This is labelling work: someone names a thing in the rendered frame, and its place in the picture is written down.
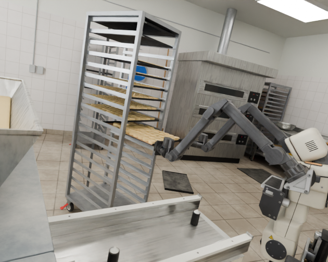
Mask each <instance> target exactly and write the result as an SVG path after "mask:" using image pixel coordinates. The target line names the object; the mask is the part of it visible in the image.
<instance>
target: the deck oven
mask: <svg viewBox="0 0 328 262"><path fill-rule="evenodd" d="M178 61H179V65H178V70H177V73H176V78H175V83H174V88H173V93H172V98H171V103H170V108H169V113H168V118H167V123H166V128H165V133H168V134H169V135H173V136H176V137H179V138H180V139H183V138H184V137H185V136H186V135H187V134H188V133H189V132H190V130H191V129H192V128H193V127H194V126H195V125H196V123H197V122H198V121H199V120H200V119H201V117H202V116H203V113H204V112H205V111H206V110H207V108H208V107H209V106H211V105H212V104H214V103H216V102H218V101H220V100H222V99H224V98H225V99H230V100H231V101H232V104H234V105H235V107H236V108H239V107H241V106H243V105H245V104H247V103H249V102H250V103H254V104H255V106H256V107H257V108H258V104H259V101H260V97H261V94H262V90H263V87H264V83H265V81H266V78H276V77H277V74H278V70H277V69H273V68H270V67H266V66H263V65H259V64H256V63H252V62H249V61H245V60H242V59H238V58H234V57H231V56H227V55H224V54H220V53H217V52H214V51H211V50H207V51H194V52H187V53H179V56H178ZM229 118H230V117H229V116H228V115H227V114H226V113H224V112H222V113H221V115H220V116H218V117H217V118H216V119H215V120H214V121H213V122H212V123H211V124H210V125H209V126H208V127H207V128H206V129H205V130H204V131H203V133H205V134H206V135H208V139H207V142H208V141H209V140H210V139H211V138H212V137H213V136H214V135H215V134H216V133H217V132H218V131H219V130H220V128H221V127H222V126H223V125H224V124H225V123H226V122H227V121H228V120H229ZM248 139H249V136H248V135H247V134H246V133H245V132H244V131H243V130H242V129H241V128H240V127H239V126H238V125H237V124H235V125H234V126H233V127H232V128H231V129H230V131H229V132H228V133H227V134H226V135H225V136H224V137H223V138H222V139H221V140H220V141H219V142H218V144H217V145H216V146H215V148H214V149H213V150H212V151H210V152H204V151H203V150H201V149H199V148H194V147H189V150H188V149H187V150H186V151H185V153H184V154H183V156H182V157H181V158H180V160H187V161H205V162H223V163H239V160H240V159H243V156H244V153H245V149H246V146H247V143H248Z"/></svg>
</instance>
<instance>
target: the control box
mask: <svg viewBox="0 0 328 262"><path fill-rule="evenodd" d="M199 212H200V211H199ZM200 217H201V218H203V219H204V220H205V221H206V222H207V223H208V224H210V225H211V226H212V227H213V228H214V229H215V230H216V231H218V232H219V233H220V234H221V235H222V236H223V237H224V238H225V239H230V237H229V236H228V235H227V234H226V233H225V232H223V231H222V230H221V229H220V228H219V227H218V226H216V225H215V224H214V223H213V222H212V221H211V220H210V219H208V218H207V217H206V216H205V215H204V214H203V213H202V212H200Z"/></svg>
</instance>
